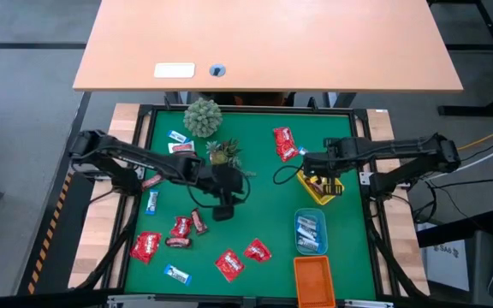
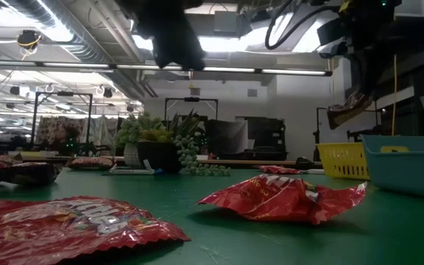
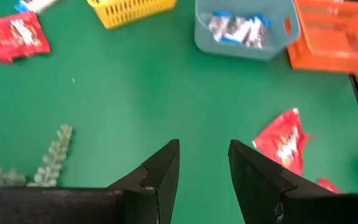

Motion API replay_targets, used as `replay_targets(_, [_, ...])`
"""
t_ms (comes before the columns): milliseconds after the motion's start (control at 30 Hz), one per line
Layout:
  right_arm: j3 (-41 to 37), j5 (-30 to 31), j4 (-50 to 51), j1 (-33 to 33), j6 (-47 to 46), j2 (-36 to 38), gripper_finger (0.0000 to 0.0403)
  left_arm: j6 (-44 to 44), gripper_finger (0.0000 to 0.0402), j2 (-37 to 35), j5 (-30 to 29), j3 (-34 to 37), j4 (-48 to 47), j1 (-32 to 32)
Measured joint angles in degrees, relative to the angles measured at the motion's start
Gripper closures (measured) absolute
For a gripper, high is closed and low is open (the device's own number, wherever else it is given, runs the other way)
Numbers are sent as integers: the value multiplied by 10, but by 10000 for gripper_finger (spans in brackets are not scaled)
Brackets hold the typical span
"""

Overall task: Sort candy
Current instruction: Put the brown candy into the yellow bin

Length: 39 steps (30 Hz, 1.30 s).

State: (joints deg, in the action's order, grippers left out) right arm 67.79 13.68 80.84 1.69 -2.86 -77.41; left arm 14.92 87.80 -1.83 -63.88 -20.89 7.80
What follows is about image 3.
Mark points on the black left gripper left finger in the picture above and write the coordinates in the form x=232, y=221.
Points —
x=162, y=177

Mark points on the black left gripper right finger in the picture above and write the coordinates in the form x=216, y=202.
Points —
x=256, y=183

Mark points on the trailing succulent in dark pot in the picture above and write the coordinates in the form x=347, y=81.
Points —
x=53, y=155

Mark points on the orange slotted plastic basket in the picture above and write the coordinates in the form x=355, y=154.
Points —
x=322, y=62

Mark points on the light blue plastic bin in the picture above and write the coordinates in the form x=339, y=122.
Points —
x=228, y=51

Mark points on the yellow slotted plastic basket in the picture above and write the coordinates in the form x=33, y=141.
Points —
x=129, y=14

